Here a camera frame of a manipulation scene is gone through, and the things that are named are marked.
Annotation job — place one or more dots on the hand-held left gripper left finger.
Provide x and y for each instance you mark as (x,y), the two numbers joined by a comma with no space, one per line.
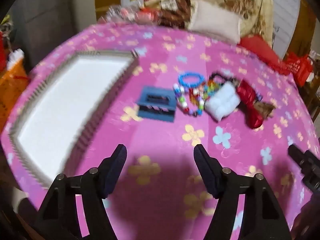
(117,163)

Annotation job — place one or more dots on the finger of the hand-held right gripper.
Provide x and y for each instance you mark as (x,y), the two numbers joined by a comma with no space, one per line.
(306,165)

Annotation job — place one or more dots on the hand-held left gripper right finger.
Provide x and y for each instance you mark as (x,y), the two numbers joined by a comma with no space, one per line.
(203,163)

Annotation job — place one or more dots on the white fluffy scrunchie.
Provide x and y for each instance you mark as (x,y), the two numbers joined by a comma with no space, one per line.
(223,101)

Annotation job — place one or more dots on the blue hair claw clip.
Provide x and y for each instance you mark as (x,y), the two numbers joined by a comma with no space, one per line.
(156,105)

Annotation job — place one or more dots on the red bow hair clip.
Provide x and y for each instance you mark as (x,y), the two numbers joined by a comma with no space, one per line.
(248,100)

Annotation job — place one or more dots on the white box with striped rim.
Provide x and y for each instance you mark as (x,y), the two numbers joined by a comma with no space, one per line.
(67,100)

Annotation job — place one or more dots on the black scrunchie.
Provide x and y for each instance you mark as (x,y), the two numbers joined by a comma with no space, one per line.
(214,75)

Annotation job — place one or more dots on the pink floral blanket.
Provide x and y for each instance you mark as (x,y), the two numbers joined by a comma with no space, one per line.
(160,145)

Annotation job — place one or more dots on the leopard print bow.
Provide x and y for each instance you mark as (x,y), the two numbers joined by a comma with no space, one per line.
(265,108)

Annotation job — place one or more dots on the red bag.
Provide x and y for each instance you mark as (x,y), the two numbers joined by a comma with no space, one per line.
(298,66)

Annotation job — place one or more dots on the red cushion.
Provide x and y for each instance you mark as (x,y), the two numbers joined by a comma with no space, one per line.
(262,52)

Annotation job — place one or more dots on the orange plastic basket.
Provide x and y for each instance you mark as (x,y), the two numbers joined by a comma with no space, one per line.
(11,92)

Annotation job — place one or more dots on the red ribbon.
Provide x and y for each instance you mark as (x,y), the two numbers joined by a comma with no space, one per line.
(20,76)

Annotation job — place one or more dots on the beige pillow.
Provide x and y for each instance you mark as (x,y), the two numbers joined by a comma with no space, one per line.
(215,20)

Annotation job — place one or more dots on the white plastic bag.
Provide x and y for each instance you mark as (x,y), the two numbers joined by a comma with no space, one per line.
(16,57)

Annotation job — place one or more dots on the clear plastic bag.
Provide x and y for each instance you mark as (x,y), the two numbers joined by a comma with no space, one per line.
(120,13)

